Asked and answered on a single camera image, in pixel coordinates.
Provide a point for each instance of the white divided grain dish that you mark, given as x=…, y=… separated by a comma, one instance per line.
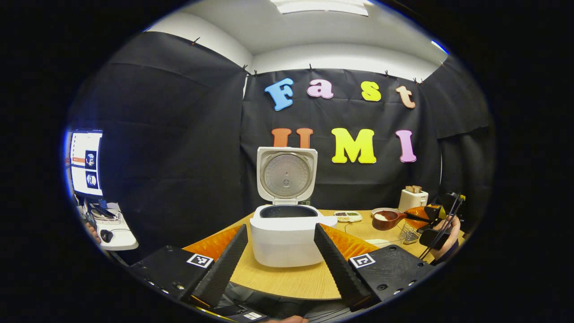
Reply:
x=347, y=217

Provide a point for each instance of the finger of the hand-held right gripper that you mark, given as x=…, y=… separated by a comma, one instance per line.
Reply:
x=417, y=213

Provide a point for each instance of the white side table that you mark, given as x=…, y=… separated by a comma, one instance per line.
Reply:
x=121, y=237

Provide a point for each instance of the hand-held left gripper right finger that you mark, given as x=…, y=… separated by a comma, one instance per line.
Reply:
x=338, y=269

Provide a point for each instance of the long ceiling light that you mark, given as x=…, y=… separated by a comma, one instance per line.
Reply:
x=320, y=6

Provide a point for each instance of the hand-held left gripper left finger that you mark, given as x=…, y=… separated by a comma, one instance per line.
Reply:
x=219, y=269

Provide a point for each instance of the black computer mouse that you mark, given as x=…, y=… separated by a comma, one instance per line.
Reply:
x=106, y=235

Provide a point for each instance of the white rice cooker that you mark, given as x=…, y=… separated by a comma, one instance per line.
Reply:
x=282, y=242

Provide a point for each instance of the white toaster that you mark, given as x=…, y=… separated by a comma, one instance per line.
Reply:
x=412, y=201

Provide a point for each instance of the black backdrop cloth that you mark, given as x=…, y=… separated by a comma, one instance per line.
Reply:
x=179, y=134

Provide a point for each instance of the computer monitor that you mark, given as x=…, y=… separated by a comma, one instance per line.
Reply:
x=86, y=163

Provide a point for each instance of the brown wooden spoon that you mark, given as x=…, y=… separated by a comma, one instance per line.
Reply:
x=394, y=223

